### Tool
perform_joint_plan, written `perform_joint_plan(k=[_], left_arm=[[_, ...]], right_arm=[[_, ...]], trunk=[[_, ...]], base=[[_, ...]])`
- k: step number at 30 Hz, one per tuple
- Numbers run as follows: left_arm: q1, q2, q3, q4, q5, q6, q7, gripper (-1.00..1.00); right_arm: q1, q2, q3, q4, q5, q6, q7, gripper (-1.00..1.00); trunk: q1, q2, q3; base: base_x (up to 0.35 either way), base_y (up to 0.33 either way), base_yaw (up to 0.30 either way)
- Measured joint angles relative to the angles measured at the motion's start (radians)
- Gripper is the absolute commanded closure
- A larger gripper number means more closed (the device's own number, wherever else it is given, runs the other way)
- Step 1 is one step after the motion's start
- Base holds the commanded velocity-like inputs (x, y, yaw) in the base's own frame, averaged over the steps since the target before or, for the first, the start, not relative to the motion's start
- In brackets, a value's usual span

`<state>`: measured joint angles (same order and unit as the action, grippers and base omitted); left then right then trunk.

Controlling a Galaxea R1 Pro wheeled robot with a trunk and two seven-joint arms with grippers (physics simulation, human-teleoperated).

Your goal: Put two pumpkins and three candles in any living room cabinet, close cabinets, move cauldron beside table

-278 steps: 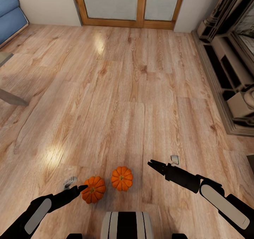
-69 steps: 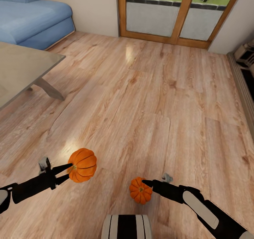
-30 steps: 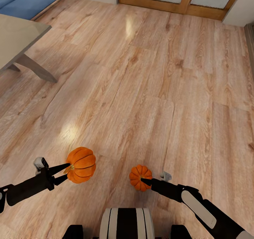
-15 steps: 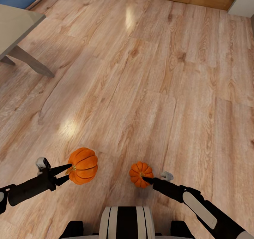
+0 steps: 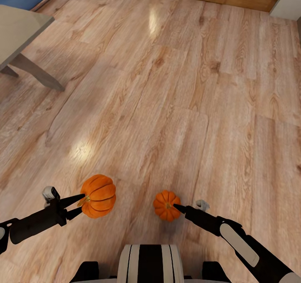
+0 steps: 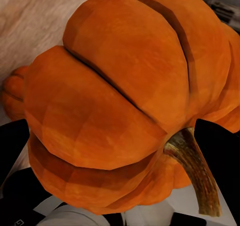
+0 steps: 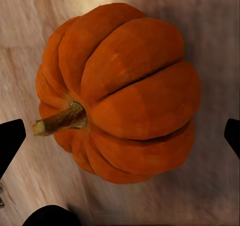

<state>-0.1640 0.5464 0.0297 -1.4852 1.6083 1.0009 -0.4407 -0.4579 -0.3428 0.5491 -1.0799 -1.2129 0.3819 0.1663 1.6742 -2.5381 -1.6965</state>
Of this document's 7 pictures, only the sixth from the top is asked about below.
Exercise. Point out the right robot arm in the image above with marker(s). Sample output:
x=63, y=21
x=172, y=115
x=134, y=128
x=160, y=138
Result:
x=163, y=214

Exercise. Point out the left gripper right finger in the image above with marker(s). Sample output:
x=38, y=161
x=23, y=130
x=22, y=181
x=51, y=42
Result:
x=221, y=150

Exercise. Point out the pumpkin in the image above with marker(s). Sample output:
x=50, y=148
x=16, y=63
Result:
x=12, y=95
x=112, y=112

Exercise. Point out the wood fireplace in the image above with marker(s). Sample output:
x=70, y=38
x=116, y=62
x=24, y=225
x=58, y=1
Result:
x=228, y=14

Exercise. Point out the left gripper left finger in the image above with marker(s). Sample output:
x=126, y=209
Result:
x=13, y=138

